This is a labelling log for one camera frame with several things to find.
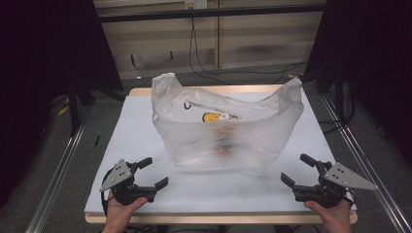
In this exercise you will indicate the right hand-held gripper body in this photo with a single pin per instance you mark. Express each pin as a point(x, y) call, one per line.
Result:
point(327, 191)

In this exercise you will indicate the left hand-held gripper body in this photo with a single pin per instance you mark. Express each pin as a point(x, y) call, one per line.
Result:
point(124, 187)

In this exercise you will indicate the translucent white plastic bag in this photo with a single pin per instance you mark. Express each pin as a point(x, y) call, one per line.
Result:
point(259, 145)

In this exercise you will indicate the person's left hand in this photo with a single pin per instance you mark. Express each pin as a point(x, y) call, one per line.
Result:
point(121, 213)

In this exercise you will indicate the person's right hand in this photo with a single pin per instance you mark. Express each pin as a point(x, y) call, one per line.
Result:
point(333, 216)

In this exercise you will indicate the white table mat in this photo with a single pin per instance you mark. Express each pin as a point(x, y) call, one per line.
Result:
point(136, 155)

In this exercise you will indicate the black stand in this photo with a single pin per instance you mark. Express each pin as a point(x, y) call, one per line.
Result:
point(74, 106)
point(339, 97)

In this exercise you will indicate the black curtain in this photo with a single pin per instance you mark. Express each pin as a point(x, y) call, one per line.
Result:
point(39, 64)
point(379, 58)

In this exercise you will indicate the black horizontal bar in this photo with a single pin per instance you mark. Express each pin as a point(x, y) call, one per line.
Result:
point(210, 13)

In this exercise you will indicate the metal floor rail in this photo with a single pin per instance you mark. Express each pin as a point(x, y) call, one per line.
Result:
point(366, 168)
point(61, 168)

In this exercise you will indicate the white wall socket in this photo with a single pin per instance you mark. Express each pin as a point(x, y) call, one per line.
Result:
point(196, 4)

